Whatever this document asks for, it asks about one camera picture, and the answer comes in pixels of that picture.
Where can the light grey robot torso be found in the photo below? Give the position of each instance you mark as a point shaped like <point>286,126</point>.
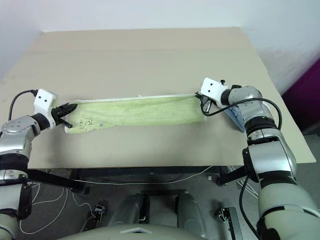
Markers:
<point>135,232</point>

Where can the purple panel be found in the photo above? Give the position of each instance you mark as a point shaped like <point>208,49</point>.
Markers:
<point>307,95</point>

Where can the black table frame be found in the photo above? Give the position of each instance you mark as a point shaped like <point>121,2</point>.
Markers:
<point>125,171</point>

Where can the thin white rods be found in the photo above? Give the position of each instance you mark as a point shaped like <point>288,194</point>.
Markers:
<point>247,188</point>

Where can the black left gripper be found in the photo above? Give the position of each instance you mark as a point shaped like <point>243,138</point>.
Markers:
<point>57,113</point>

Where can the black chrome floor bracket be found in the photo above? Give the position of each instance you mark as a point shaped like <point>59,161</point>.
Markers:
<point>228,220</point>
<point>99,212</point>

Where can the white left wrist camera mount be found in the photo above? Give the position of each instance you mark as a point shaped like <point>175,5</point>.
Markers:
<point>44,100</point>

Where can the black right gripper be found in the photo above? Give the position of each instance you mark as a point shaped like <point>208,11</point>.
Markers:
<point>205,98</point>

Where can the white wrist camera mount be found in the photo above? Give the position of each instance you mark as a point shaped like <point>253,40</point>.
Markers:
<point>44,100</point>
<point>211,87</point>

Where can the dark grey rounded shape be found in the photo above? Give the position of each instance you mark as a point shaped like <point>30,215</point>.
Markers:
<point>130,207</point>
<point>191,212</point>

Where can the light green towel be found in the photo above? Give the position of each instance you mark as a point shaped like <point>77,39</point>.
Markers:
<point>140,112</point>

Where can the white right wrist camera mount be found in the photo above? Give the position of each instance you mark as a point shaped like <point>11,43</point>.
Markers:
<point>211,87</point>

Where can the light blue cloth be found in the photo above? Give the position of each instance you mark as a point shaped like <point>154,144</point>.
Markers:
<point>236,116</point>

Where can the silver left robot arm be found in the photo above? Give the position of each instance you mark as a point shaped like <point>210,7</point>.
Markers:
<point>15,130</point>

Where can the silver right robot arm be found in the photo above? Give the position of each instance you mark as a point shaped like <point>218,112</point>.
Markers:
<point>270,155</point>

